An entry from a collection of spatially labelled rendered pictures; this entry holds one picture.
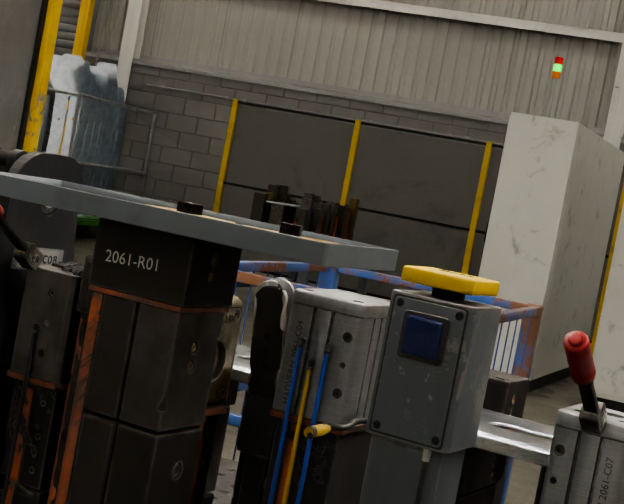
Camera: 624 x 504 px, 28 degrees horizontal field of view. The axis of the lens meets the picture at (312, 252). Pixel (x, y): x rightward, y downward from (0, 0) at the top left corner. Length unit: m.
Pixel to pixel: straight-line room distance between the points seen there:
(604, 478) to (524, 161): 8.20
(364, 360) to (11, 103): 3.96
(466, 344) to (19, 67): 4.21
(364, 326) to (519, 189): 8.11
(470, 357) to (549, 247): 8.23
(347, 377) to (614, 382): 8.08
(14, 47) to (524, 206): 5.07
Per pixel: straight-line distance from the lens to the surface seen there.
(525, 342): 4.23
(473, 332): 0.94
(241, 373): 1.34
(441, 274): 0.95
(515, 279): 9.22
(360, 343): 1.15
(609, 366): 9.19
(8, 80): 5.00
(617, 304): 9.16
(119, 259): 1.07
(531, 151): 9.24
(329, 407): 1.16
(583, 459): 1.08
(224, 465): 2.22
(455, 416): 0.95
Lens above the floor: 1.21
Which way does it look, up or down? 3 degrees down
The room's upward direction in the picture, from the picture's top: 11 degrees clockwise
